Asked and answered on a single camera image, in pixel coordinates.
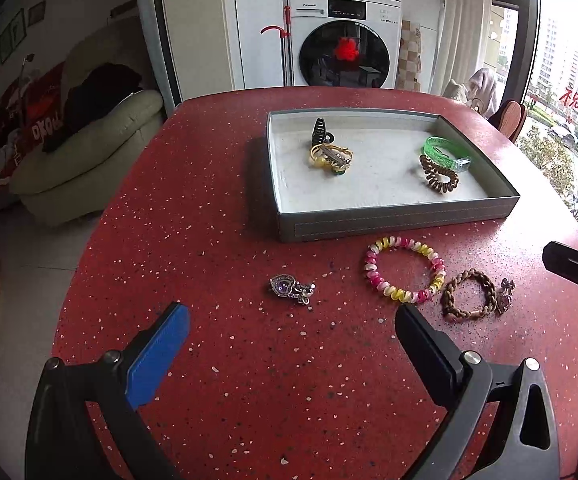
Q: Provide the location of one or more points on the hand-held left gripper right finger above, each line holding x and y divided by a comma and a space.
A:
436, 347

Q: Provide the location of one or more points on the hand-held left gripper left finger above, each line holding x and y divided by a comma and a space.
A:
159, 350

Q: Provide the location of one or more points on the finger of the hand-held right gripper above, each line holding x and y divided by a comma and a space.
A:
569, 260

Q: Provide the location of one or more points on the green translucent bangle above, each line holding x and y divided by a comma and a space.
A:
436, 150

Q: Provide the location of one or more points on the grey jewelry tray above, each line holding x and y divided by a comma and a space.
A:
379, 180

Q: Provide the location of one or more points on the silver metal hair clip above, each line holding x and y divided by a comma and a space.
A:
333, 156

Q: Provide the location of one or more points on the black claw hair clip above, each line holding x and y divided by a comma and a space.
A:
319, 130

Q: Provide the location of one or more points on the heart pendant brooch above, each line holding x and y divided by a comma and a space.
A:
505, 300

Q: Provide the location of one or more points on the silver gem brooch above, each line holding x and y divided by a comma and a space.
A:
284, 286

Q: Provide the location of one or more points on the brown chair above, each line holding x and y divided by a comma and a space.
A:
511, 120

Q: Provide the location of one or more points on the white cloth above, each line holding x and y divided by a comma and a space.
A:
481, 90

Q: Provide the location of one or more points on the cream leather sofa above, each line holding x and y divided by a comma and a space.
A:
104, 145

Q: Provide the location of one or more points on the white curtain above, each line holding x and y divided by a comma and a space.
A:
461, 20

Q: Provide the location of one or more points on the black clothing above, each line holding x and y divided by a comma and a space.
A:
99, 95

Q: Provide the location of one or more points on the red printed cushion pile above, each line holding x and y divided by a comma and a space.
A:
24, 125

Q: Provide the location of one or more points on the red paper flower decoration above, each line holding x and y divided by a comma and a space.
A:
346, 49

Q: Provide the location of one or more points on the white tall cabinet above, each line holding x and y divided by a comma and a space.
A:
259, 30

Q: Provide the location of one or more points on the white washing machine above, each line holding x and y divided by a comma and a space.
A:
309, 10

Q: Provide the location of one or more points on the large black picture frame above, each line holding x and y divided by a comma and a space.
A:
10, 37

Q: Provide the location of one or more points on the small black picture frame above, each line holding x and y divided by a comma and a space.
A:
35, 14

